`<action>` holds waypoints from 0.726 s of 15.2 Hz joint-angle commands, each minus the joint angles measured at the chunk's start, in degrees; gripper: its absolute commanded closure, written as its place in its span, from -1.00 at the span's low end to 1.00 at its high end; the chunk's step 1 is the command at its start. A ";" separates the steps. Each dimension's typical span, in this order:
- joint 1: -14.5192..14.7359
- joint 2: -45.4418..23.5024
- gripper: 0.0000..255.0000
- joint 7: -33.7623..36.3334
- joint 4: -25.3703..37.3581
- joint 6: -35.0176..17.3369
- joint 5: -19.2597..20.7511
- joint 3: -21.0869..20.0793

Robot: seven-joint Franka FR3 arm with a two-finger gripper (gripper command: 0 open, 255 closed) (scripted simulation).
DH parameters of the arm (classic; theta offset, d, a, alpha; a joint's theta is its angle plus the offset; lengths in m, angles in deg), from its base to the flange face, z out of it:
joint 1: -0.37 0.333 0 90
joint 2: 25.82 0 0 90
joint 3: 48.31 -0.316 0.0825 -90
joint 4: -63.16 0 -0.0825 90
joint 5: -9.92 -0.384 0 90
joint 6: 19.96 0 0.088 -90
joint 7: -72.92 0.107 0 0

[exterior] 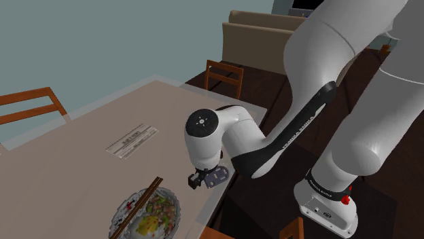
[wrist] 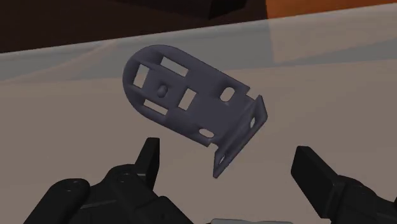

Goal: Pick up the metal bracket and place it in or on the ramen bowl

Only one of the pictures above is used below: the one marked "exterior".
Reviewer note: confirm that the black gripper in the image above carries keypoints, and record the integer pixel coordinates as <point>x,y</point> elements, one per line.
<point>198,177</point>

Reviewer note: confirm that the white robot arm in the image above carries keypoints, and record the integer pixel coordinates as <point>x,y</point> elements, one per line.
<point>361,109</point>

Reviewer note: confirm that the dark blue remote control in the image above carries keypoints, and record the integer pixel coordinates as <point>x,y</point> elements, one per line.
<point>218,175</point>

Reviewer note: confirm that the brown wooden chopstick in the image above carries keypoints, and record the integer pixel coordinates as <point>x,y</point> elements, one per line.
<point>144,201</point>
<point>149,198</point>

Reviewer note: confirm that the patterned plate of food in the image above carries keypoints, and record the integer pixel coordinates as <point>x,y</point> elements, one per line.
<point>155,218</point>

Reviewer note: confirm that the printed paper sheet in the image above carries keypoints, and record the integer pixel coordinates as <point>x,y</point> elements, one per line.
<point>132,141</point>

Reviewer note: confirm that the dark robot stand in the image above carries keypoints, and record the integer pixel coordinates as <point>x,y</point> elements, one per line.
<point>271,208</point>

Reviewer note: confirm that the brown wooden chair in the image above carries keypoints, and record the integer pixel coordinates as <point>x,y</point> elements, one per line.
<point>294,230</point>
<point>222,77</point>
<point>29,112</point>

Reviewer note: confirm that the beige dining table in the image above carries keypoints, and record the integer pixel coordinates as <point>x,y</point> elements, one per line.
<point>76,185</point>

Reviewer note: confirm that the beige sofa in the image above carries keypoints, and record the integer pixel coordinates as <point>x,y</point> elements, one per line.
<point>251,46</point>

